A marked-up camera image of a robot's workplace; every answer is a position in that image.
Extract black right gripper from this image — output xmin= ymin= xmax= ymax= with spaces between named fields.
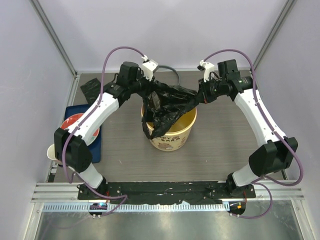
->
xmin=195 ymin=76 xmax=227 ymax=104

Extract black trash bag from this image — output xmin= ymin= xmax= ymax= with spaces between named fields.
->
xmin=138 ymin=80 xmax=198 ymax=140

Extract yellow capybara trash bin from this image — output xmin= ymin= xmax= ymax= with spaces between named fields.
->
xmin=150 ymin=107 xmax=197 ymax=152

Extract grey trash bin rim ring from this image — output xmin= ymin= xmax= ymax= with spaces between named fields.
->
xmin=157 ymin=64 xmax=181 ymax=87

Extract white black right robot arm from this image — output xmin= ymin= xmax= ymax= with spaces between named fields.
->
xmin=197 ymin=59 xmax=298 ymax=198

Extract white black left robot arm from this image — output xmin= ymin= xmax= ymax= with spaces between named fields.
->
xmin=54 ymin=60 xmax=159 ymax=200

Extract folded spare black bags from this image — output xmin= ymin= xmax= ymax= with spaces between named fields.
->
xmin=80 ymin=78 xmax=101 ymax=106

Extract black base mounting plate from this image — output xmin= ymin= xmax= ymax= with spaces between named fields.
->
xmin=77 ymin=180 xmax=256 ymax=205

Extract blue tray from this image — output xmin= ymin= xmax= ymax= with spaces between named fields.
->
xmin=64 ymin=104 xmax=102 ymax=164

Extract red and teal plate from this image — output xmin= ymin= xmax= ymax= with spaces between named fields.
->
xmin=60 ymin=113 xmax=100 ymax=145

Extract white paper cup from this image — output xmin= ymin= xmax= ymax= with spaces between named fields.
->
xmin=46 ymin=144 xmax=63 ymax=165

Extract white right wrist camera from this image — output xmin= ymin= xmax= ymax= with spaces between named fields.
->
xmin=197 ymin=59 xmax=215 ymax=83

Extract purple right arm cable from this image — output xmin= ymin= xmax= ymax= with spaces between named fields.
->
xmin=202 ymin=48 xmax=305 ymax=220

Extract aluminium frame rail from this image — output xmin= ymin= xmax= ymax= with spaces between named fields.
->
xmin=31 ymin=180 xmax=305 ymax=203

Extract right aluminium corner post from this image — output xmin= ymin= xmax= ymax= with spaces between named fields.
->
xmin=253 ymin=0 xmax=297 ymax=70

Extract aluminium corner post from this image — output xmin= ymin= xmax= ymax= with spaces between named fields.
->
xmin=253 ymin=0 xmax=297 ymax=70
xmin=29 ymin=0 xmax=77 ymax=77

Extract left aluminium corner post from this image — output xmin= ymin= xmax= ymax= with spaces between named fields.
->
xmin=29 ymin=0 xmax=77 ymax=77

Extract perforated cable duct strip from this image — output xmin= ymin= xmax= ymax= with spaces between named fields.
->
xmin=42 ymin=201 xmax=230 ymax=213

